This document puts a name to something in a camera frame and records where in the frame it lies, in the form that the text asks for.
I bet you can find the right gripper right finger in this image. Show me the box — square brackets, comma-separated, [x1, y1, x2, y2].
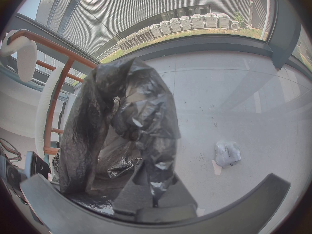
[136, 176, 198, 223]

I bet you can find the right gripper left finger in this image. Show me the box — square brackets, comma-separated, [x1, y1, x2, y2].
[113, 166, 154, 215]

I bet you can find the black plastic bag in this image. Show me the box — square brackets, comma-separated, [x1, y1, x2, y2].
[51, 57, 182, 215]

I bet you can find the crumpled white paper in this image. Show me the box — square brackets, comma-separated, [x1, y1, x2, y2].
[215, 141, 242, 167]

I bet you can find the wooden chair with white cushions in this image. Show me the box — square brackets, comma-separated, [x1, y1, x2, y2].
[0, 29, 98, 156]

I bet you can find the window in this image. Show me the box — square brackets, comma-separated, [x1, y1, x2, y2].
[0, 0, 312, 96]

